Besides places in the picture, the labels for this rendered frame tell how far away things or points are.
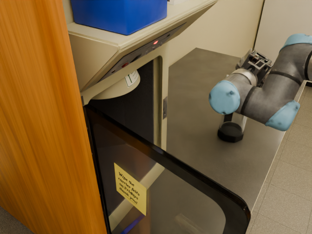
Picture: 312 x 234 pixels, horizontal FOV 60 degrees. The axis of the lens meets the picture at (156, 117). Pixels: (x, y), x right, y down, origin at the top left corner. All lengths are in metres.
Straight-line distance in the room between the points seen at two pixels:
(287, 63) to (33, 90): 0.53
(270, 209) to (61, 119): 1.91
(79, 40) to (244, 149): 0.81
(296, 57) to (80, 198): 0.53
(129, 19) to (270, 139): 0.88
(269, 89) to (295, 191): 1.71
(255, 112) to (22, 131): 0.48
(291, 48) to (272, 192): 1.66
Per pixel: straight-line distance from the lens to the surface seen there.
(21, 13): 0.32
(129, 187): 0.47
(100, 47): 0.37
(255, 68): 0.77
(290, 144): 2.73
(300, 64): 0.67
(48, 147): 0.43
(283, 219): 2.13
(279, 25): 3.53
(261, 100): 0.65
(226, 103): 0.65
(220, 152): 1.03
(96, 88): 0.51
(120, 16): 0.37
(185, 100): 1.29
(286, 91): 0.67
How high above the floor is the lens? 1.63
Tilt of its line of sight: 36 degrees down
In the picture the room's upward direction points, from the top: straight up
